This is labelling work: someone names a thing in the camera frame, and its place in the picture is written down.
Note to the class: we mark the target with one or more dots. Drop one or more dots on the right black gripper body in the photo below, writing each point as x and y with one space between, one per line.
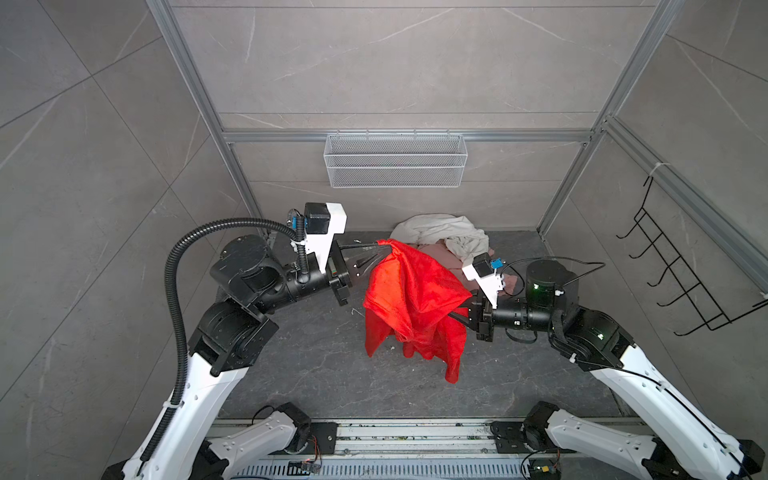
486 318

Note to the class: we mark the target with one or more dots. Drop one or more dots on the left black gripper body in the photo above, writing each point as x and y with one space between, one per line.
334 278

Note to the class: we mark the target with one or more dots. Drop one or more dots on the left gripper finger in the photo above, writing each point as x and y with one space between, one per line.
358 245
364 263

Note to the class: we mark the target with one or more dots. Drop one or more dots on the red cloth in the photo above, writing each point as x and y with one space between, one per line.
412 297

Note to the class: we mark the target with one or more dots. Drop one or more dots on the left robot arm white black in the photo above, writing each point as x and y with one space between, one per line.
228 341

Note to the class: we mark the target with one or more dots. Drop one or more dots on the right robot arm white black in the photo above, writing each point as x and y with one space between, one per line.
683 444

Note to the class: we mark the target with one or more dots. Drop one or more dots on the white cloth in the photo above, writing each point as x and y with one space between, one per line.
459 234

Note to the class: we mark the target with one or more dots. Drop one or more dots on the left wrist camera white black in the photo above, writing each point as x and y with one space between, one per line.
322 221

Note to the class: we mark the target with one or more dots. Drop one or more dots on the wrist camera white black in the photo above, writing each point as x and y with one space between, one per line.
486 272
322 221

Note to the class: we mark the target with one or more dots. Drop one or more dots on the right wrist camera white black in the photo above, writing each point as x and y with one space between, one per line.
486 272

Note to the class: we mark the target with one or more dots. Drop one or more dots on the white wire mesh basket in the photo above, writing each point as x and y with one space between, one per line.
395 160

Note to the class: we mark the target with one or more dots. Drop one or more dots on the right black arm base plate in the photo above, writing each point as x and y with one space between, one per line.
520 437

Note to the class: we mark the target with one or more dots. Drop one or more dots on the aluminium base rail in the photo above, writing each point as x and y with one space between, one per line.
425 448

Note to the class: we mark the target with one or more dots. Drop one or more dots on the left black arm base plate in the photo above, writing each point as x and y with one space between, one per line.
318 437

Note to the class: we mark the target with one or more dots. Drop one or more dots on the black wire hook rack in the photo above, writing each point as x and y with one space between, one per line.
709 315

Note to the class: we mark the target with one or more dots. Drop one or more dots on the aluminium frame profiles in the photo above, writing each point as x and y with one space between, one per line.
732 240

